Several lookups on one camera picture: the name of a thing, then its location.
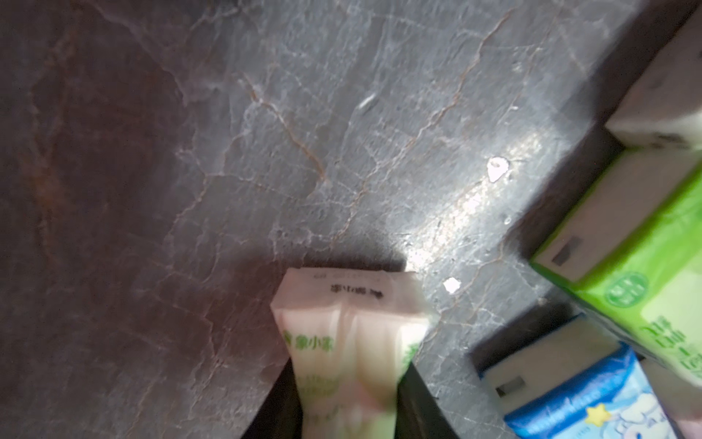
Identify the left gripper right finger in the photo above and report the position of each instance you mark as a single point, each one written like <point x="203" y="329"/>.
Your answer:
<point x="419" y="416"/>

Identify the blue tissue pack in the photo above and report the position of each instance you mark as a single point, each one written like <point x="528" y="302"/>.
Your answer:
<point x="576" y="382"/>

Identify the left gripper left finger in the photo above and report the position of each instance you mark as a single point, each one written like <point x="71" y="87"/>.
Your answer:
<point x="281" y="415"/>

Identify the green tissue pack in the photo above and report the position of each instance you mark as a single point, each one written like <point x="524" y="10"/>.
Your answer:
<point x="663" y="107"/>
<point x="351" y="336"/>
<point x="631" y="250"/>

